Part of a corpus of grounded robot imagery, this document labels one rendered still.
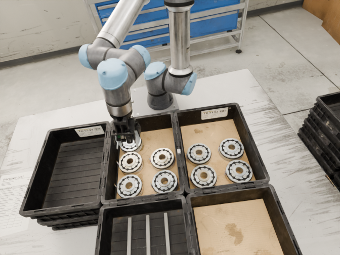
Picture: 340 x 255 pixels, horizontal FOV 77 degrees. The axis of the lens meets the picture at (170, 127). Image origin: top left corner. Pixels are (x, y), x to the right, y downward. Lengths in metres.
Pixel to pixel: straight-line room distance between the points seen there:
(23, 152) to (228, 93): 1.28
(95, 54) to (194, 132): 0.57
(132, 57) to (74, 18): 2.93
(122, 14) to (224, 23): 2.14
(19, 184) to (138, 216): 0.72
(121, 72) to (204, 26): 2.27
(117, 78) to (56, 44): 3.23
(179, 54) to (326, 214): 0.88
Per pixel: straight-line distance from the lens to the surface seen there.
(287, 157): 1.19
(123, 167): 0.95
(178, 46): 0.96
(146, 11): 2.55
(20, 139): 1.59
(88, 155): 1.09
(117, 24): 0.78
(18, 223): 1.27
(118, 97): 0.59
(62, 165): 1.13
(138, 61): 0.64
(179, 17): 0.92
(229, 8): 2.76
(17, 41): 3.89
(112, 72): 0.55
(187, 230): 0.74
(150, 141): 1.03
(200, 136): 1.02
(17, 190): 1.37
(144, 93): 1.31
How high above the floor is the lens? 1.65
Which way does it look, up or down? 50 degrees down
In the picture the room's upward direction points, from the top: 10 degrees counter-clockwise
